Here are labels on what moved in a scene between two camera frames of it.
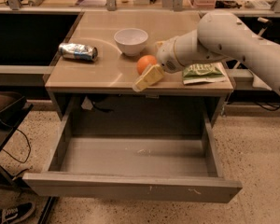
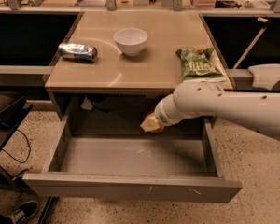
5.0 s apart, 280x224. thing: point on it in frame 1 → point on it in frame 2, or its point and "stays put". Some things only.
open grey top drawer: [151, 167] stays put
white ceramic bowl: [131, 41] stays put
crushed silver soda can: [78, 51] stays put
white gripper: [166, 57] → [161, 116]
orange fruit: [145, 63] → [149, 116]
